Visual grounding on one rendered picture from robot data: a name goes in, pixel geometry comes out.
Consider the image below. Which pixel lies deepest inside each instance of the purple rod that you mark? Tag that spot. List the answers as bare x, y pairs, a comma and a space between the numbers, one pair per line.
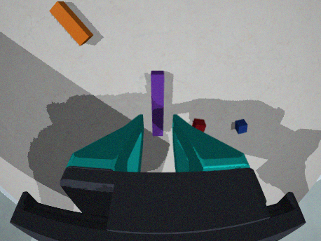
157, 102

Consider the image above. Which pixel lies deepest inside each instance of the orange rectangular bar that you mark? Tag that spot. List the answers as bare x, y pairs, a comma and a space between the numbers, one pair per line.
67, 18

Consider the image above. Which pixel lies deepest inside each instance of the red rod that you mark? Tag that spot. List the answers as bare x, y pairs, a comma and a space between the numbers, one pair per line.
199, 124

